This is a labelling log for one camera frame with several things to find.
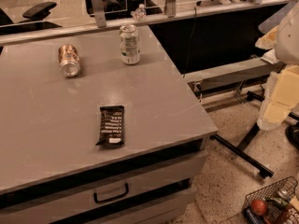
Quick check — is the clear plastic water bottle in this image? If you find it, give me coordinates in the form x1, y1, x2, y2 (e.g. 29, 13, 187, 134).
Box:
131, 4, 147, 21

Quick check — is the black office chair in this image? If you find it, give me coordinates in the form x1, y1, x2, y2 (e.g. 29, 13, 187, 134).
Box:
0, 2, 59, 35

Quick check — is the red apple in basket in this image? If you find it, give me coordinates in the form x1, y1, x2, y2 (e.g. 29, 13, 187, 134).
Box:
250, 200, 268, 216

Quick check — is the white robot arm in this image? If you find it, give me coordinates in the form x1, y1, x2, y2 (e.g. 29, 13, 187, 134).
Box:
256, 3, 299, 131

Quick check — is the black drawer handle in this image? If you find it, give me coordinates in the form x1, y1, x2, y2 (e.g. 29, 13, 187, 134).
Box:
93, 183, 129, 204

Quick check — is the black metal table leg frame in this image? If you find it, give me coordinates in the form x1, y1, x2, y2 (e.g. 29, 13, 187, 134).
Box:
209, 91, 299, 179

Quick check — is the black rxbar chocolate bar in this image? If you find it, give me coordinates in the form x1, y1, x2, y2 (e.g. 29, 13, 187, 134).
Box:
96, 105, 124, 148

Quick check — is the green white soda can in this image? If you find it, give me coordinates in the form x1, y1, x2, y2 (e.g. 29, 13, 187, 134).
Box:
120, 24, 140, 64

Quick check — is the black wire basket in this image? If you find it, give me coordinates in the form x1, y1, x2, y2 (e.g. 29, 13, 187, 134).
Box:
242, 176, 299, 224

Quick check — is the grey drawer front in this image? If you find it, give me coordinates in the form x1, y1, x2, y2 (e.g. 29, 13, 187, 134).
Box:
0, 151, 207, 224

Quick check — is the orange soda can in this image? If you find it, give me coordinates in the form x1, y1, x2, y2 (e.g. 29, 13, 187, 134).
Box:
58, 44, 80, 77

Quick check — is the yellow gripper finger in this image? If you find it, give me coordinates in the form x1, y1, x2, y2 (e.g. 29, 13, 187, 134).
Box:
257, 65, 299, 131

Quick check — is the black hanging cable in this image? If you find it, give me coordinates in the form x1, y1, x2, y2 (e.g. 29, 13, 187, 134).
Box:
182, 7, 198, 77

